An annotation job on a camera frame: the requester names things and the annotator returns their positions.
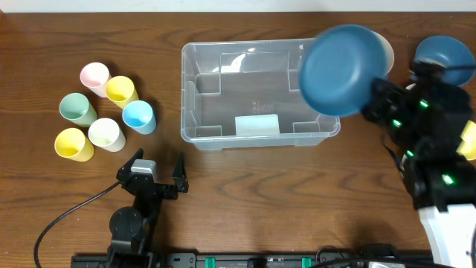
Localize white small bowl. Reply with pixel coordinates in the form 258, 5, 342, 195
405, 83, 416, 90

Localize green plastic cup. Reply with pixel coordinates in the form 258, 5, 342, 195
59, 92, 98, 127

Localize pink plastic cup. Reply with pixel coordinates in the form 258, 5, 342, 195
80, 62, 112, 98

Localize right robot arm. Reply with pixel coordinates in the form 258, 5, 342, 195
361, 79, 475, 267

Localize yellow plastic cup lower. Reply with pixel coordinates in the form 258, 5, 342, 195
54, 128, 94, 162

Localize light blue plastic cup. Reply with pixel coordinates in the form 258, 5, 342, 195
122, 100, 157, 135

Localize yellow plastic cup upper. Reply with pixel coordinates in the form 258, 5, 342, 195
106, 76, 139, 109

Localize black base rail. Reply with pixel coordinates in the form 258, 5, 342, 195
71, 244, 433, 268

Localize cream white plastic cup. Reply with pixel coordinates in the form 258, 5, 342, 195
88, 118, 126, 152

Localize yellow plastic cup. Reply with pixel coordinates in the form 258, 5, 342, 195
54, 128, 94, 162
106, 76, 139, 109

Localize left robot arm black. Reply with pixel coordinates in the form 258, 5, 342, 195
106, 148, 189, 268

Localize yellow small bowl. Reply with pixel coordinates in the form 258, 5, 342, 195
457, 121, 476, 161

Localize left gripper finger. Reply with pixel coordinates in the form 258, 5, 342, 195
116, 148, 144, 178
173, 153, 189, 193

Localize dark blue large bowl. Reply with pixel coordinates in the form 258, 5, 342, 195
298, 25, 387, 116

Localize clear plastic storage container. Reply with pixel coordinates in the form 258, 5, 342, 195
181, 39, 341, 150

